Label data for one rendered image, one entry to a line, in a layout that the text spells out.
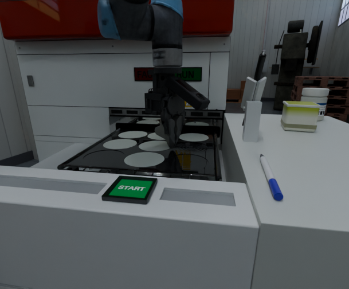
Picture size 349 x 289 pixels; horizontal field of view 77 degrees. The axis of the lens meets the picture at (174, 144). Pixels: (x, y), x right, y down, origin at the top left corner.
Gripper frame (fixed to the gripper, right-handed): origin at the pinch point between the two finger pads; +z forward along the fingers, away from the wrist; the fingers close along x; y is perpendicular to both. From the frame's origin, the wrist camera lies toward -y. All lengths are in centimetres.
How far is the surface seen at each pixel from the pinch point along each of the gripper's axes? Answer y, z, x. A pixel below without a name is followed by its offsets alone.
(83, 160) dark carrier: 13.9, 1.8, 19.1
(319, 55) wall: 48, -76, -950
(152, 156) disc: 1.6, 1.7, 7.4
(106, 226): -15.7, -2.3, 34.3
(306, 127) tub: -29.3, -6.1, -15.2
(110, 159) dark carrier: 9.2, 1.8, 14.7
